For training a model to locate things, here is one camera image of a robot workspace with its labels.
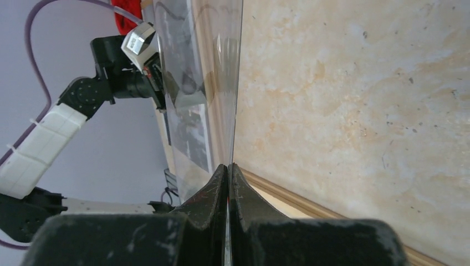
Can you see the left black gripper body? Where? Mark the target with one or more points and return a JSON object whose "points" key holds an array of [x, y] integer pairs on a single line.
{"points": [[124, 78]]}

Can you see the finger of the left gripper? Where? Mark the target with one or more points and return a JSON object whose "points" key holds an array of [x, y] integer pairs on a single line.
{"points": [[182, 84]]}

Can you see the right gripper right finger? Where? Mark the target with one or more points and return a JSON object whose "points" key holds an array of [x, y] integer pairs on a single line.
{"points": [[252, 220]]}

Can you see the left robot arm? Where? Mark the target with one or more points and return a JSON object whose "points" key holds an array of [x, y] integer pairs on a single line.
{"points": [[24, 206]]}

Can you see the wooden picture frame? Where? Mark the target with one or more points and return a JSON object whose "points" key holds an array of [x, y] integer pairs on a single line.
{"points": [[297, 206]]}

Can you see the transparent plastic sheet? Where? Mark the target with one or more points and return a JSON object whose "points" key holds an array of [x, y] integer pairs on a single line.
{"points": [[200, 44]]}

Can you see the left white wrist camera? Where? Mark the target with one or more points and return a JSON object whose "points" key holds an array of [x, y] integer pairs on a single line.
{"points": [[139, 46]]}

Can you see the printed photo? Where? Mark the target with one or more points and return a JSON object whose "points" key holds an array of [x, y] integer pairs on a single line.
{"points": [[174, 22]]}

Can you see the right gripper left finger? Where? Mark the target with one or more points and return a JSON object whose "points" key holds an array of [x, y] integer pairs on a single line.
{"points": [[201, 240]]}

